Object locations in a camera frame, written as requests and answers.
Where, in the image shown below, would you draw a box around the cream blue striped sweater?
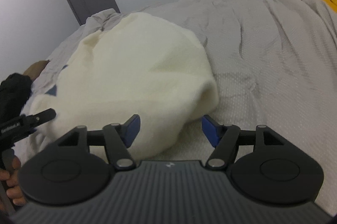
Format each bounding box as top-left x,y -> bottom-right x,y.
15,11 -> 219,161

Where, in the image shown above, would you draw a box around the black clothing pile left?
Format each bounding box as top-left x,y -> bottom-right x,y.
0,73 -> 33,123

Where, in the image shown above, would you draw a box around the person left hand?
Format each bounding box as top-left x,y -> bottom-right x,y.
1,156 -> 27,207

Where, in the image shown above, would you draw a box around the brown pillow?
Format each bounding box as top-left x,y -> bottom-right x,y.
23,60 -> 50,81

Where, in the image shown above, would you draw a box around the grey bed sheet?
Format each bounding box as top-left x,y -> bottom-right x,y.
12,0 -> 337,217

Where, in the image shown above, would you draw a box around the yellow printed fabric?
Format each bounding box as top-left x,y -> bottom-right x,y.
321,0 -> 337,12

